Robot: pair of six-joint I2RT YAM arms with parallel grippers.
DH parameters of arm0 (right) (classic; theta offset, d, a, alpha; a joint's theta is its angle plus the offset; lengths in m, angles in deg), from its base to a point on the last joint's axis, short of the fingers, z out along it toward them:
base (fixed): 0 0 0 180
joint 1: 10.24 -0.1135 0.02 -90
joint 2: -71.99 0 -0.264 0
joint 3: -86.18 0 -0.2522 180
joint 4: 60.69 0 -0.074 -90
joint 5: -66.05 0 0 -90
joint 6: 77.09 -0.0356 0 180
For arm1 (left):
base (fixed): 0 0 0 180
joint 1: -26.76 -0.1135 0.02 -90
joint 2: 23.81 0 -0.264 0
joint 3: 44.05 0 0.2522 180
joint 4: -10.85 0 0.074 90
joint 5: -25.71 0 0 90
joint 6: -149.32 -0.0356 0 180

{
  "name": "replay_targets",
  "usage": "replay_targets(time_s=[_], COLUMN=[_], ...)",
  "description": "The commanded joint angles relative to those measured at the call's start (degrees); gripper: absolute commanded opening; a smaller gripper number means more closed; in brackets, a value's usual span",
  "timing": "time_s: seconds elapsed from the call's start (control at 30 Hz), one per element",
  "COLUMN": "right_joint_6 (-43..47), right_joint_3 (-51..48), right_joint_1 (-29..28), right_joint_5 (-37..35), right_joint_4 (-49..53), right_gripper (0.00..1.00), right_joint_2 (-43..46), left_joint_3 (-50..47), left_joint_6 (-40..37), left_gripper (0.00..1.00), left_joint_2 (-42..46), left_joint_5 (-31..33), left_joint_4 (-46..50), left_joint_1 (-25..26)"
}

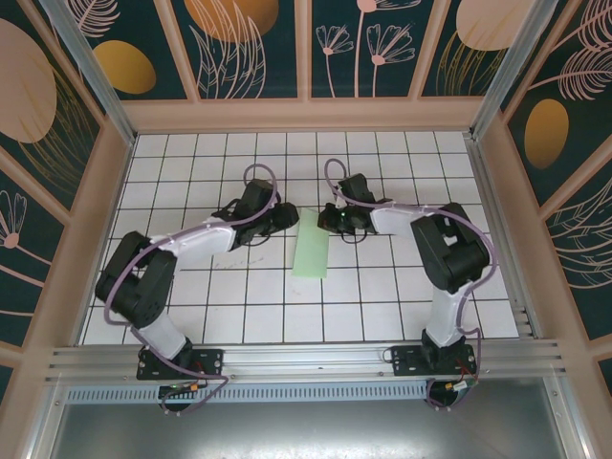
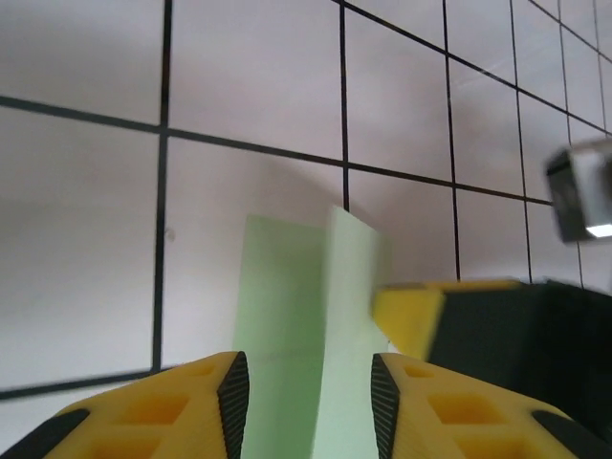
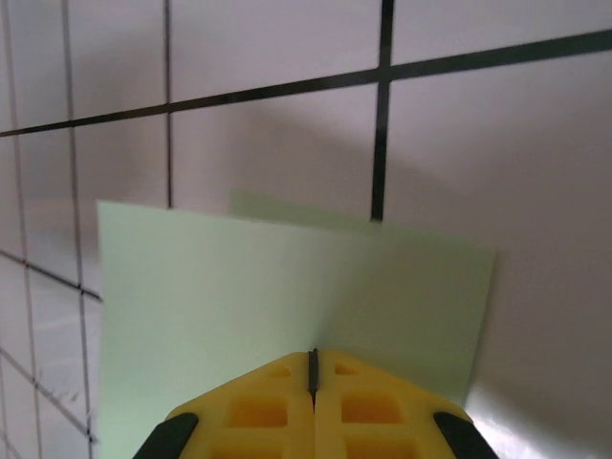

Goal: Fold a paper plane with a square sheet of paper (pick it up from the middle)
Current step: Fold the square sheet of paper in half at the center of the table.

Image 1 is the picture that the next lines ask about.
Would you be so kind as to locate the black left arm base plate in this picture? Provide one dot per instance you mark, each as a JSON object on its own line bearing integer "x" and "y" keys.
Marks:
{"x": 210, "y": 361}

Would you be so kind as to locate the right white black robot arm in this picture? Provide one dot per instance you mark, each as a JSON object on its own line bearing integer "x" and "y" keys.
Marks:
{"x": 459, "y": 253}

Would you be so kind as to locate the aluminium frame post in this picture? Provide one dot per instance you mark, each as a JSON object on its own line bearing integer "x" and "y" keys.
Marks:
{"x": 511, "y": 72}
{"x": 91, "y": 72}

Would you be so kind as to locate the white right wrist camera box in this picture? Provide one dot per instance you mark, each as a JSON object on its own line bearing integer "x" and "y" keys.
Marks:
{"x": 340, "y": 197}

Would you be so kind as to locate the aluminium side rail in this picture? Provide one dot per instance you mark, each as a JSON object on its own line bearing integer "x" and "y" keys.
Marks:
{"x": 499, "y": 239}

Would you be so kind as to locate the small controller circuit board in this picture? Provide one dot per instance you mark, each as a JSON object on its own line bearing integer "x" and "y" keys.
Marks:
{"x": 461, "y": 387}
{"x": 179, "y": 389}

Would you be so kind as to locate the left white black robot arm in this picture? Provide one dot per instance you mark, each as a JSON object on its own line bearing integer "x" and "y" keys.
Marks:
{"x": 201, "y": 241}

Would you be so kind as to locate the grey metal sheet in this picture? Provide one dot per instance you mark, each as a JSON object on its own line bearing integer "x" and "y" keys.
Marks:
{"x": 306, "y": 430}

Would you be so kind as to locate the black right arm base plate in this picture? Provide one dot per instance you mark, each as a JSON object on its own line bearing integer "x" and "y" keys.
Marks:
{"x": 406, "y": 361}

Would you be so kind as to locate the light green cloth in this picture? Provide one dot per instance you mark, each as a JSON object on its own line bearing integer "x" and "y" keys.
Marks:
{"x": 311, "y": 253}

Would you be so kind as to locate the long aluminium mounting rail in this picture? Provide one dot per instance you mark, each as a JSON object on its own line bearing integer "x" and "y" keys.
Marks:
{"x": 306, "y": 356}

